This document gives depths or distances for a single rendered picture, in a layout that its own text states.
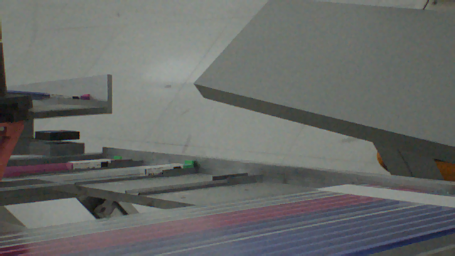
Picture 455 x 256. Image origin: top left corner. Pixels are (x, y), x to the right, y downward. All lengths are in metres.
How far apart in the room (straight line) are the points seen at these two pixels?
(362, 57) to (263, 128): 1.05
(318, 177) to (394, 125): 0.24
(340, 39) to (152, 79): 1.57
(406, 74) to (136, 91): 1.75
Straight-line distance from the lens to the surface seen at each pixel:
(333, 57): 1.27
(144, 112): 2.66
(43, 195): 1.11
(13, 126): 0.82
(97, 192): 0.86
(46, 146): 1.12
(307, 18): 1.40
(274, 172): 0.92
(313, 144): 2.10
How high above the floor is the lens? 1.30
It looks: 34 degrees down
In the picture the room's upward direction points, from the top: 36 degrees counter-clockwise
